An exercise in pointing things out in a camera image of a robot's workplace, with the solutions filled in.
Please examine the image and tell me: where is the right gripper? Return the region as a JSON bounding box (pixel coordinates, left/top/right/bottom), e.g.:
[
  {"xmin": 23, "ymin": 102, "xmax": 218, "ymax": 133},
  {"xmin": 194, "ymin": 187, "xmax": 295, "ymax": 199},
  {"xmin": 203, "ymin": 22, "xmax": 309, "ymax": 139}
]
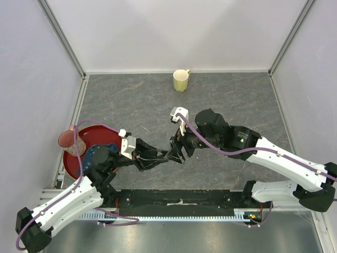
[{"xmin": 164, "ymin": 117, "xmax": 221, "ymax": 163}]

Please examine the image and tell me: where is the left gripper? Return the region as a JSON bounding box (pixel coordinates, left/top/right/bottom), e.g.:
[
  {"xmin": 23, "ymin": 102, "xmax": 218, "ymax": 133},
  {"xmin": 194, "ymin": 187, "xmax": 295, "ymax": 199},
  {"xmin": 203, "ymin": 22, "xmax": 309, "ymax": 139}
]
[{"xmin": 107, "ymin": 138, "xmax": 169, "ymax": 172}]

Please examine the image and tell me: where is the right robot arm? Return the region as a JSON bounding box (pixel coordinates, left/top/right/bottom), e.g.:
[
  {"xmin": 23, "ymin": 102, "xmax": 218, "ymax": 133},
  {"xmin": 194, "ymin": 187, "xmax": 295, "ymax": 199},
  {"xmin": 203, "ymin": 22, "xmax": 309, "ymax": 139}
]
[{"xmin": 170, "ymin": 107, "xmax": 336, "ymax": 212}]

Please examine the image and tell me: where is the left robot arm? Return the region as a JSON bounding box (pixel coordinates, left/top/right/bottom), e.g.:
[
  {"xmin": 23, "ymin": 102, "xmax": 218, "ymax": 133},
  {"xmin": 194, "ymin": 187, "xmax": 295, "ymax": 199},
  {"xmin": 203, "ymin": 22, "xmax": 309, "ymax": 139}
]
[{"xmin": 15, "ymin": 136, "xmax": 169, "ymax": 252}]

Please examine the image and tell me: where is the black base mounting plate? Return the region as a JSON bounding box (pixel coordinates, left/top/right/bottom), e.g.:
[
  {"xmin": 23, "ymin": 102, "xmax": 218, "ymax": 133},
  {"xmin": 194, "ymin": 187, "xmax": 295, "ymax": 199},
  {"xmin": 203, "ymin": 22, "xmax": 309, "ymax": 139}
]
[{"xmin": 104, "ymin": 189, "xmax": 265, "ymax": 209}]

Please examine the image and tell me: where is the blue plate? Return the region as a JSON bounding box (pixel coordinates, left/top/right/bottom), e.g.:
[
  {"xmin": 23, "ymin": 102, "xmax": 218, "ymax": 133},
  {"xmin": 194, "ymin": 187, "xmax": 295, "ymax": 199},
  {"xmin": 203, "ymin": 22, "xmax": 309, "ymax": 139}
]
[{"xmin": 82, "ymin": 143, "xmax": 119, "ymax": 175}]

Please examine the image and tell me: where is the yellow-green mug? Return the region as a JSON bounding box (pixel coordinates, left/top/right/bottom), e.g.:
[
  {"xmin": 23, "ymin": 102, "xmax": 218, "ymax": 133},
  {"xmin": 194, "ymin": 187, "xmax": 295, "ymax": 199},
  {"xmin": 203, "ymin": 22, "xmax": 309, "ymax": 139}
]
[{"xmin": 173, "ymin": 70, "xmax": 191, "ymax": 92}]

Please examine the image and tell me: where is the pink floral mug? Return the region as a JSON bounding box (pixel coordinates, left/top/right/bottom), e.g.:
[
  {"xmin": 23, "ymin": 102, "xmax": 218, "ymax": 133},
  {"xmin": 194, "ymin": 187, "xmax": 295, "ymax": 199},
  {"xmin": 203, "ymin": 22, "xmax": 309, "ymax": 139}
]
[{"xmin": 58, "ymin": 125, "xmax": 86, "ymax": 157}]

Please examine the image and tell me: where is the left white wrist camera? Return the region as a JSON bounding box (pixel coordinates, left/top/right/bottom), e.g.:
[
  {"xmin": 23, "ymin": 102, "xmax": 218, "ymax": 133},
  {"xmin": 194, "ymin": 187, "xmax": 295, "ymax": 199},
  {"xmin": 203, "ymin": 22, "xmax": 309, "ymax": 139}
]
[{"xmin": 121, "ymin": 135, "xmax": 136, "ymax": 160}]

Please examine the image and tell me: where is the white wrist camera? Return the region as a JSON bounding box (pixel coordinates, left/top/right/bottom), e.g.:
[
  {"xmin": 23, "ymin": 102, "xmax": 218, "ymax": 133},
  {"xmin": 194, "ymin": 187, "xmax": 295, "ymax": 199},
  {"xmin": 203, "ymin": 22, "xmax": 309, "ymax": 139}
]
[
  {"xmin": 121, "ymin": 135, "xmax": 136, "ymax": 160},
  {"xmin": 170, "ymin": 106, "xmax": 189, "ymax": 136}
]

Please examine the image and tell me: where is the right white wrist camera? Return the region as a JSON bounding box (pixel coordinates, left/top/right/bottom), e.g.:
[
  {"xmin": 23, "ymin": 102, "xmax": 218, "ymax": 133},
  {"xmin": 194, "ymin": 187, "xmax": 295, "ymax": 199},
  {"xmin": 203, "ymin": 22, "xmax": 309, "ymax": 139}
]
[{"xmin": 170, "ymin": 106, "xmax": 189, "ymax": 136}]

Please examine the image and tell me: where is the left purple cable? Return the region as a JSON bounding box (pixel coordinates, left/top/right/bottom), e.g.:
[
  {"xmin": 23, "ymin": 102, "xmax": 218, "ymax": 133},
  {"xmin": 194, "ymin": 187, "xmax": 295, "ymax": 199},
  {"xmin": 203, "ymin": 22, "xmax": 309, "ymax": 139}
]
[{"xmin": 15, "ymin": 120, "xmax": 126, "ymax": 250}]

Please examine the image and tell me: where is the slotted cable duct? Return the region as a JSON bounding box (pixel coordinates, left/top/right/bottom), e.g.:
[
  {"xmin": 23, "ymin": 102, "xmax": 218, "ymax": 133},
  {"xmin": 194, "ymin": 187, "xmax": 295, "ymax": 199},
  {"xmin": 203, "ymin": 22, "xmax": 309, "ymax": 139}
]
[{"xmin": 76, "ymin": 210, "xmax": 262, "ymax": 223}]

